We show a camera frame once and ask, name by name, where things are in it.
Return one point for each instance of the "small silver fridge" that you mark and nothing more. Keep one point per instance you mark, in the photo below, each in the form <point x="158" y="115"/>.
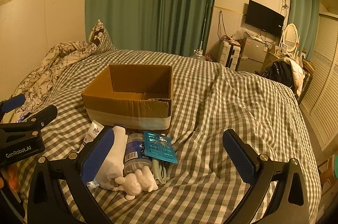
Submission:
<point x="253" y="54"/>

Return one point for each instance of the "white pole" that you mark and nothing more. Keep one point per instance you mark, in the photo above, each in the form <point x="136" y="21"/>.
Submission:
<point x="203" y="28"/>

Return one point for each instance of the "black wall television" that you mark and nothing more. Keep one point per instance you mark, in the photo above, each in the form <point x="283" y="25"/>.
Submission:
<point x="264" y="18"/>

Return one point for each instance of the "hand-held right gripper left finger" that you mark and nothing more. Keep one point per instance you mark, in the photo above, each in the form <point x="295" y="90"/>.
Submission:
<point x="99" y="156"/>

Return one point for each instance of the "narrow green curtain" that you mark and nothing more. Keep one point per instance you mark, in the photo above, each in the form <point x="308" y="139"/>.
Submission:
<point x="302" y="15"/>

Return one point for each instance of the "small printed tube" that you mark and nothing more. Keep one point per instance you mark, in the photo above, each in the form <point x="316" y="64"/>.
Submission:
<point x="93" y="184"/>

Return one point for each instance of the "brown cardboard box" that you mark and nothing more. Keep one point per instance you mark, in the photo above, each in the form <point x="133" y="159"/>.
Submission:
<point x="126" y="107"/>

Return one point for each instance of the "oval white-framed mirror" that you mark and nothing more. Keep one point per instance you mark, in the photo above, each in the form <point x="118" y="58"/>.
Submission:
<point x="290" y="37"/>

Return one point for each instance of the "white squeeze tube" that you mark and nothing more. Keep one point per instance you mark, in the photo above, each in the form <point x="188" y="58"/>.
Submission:
<point x="92" y="132"/>

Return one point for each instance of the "person's left hand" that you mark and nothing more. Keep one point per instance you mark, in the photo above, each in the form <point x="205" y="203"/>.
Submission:
<point x="12" y="179"/>

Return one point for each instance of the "wooden stool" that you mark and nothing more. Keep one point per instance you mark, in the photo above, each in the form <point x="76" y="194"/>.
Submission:
<point x="328" y="176"/>

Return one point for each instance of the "wide green curtain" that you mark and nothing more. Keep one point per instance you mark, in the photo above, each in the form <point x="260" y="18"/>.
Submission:
<point x="148" y="2"/>

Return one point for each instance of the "white louvered wardrobe doors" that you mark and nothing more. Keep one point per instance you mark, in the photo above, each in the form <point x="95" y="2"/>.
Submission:
<point x="323" y="76"/>

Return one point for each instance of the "cream dressing table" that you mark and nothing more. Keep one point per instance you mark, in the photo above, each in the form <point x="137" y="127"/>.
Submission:
<point x="272" y="56"/>

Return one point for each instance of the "white animal figurine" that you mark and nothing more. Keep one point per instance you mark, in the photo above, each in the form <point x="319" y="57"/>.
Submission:
<point x="135" y="183"/>

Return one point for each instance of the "bed with checked sheet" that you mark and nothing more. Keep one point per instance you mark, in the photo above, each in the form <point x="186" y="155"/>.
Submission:
<point x="224" y="121"/>

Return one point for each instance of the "cream padded jacket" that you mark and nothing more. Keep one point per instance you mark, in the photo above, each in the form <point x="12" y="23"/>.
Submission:
<point x="297" y="73"/>

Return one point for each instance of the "white knit glove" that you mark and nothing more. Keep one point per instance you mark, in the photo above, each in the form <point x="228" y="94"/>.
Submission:
<point x="116" y="151"/>

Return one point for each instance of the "white hard-shell suitcase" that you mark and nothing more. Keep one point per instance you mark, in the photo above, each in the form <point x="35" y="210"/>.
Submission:
<point x="229" y="54"/>

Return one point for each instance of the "black bag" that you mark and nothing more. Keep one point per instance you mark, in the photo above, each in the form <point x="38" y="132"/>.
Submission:
<point x="277" y="73"/>

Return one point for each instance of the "clear plastic bag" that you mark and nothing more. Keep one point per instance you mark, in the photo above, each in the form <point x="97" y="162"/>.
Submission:
<point x="241" y="34"/>

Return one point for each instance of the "floral pillow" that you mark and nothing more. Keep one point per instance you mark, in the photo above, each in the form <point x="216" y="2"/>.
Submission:
<point x="97" y="32"/>

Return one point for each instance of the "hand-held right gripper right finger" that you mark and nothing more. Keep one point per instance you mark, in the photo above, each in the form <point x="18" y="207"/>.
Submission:
<point x="239" y="158"/>

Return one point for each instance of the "floral quilt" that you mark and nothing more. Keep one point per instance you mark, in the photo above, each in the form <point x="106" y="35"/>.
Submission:
<point x="52" y="65"/>

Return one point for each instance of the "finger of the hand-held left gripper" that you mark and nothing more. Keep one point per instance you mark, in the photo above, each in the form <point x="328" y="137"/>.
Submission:
<point x="43" y="115"/>
<point x="14" y="103"/>

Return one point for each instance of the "teal blister pack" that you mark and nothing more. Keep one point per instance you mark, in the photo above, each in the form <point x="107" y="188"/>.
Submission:
<point x="159" y="147"/>

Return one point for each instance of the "clear jar with blue label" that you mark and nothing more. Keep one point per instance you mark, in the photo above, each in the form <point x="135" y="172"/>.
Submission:
<point x="135" y="153"/>

